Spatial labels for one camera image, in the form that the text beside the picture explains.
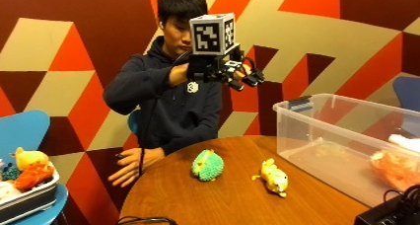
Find black bin latch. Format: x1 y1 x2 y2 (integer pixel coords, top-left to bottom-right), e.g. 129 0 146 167
287 95 315 113

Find blue chair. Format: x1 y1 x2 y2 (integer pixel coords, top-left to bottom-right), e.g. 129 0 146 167
0 109 71 225
391 75 420 113
127 109 145 138

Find white marker cube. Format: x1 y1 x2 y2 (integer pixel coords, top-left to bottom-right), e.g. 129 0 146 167
188 12 242 57

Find the person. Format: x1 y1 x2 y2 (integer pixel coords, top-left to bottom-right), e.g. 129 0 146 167
103 0 224 188

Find green soft toy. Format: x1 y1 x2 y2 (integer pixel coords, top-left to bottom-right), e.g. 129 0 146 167
190 148 226 183

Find yellow chick soft toy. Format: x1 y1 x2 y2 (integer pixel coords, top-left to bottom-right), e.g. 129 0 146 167
12 146 51 172

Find grey white tray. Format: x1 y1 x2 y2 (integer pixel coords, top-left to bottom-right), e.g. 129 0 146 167
0 170 60 225

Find teal soft toy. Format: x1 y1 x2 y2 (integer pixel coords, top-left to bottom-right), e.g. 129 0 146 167
0 163 23 183

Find white fluffy soft toy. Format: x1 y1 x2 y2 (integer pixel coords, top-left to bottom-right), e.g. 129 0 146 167
0 180 22 202

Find clear plastic storage bin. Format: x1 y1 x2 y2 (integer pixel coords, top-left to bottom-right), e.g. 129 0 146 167
271 93 420 208

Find orange pink soft toy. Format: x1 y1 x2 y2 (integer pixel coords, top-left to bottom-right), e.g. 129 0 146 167
368 148 420 192

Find black electronic device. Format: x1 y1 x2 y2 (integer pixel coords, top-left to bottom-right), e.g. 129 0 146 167
354 185 420 225

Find black device cables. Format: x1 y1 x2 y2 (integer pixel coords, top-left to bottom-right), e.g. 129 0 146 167
383 185 420 217

